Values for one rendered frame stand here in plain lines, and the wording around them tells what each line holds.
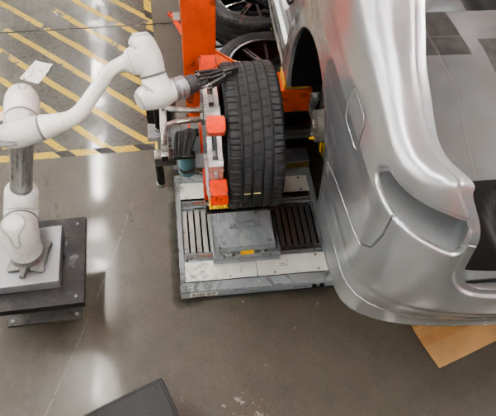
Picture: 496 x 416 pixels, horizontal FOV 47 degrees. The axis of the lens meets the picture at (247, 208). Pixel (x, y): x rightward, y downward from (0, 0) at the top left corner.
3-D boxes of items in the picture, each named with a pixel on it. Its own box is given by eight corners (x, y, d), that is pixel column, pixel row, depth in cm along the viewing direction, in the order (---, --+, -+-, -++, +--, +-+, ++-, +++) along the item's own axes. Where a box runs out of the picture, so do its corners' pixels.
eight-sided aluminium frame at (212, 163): (223, 220, 266) (224, 139, 223) (209, 221, 266) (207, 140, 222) (213, 134, 298) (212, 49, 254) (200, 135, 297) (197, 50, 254)
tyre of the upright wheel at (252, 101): (270, 213, 292) (292, 194, 226) (224, 217, 289) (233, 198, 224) (258, 88, 299) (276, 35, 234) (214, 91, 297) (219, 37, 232)
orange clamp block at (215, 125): (224, 135, 234) (226, 132, 225) (205, 137, 233) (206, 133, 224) (224, 118, 234) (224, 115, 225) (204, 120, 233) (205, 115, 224)
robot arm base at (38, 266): (3, 280, 268) (-1, 273, 264) (16, 241, 282) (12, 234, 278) (42, 280, 268) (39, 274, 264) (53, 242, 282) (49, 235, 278)
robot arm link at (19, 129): (33, 125, 215) (34, 101, 223) (-13, 138, 214) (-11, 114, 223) (49, 148, 225) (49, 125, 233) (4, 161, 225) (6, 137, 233)
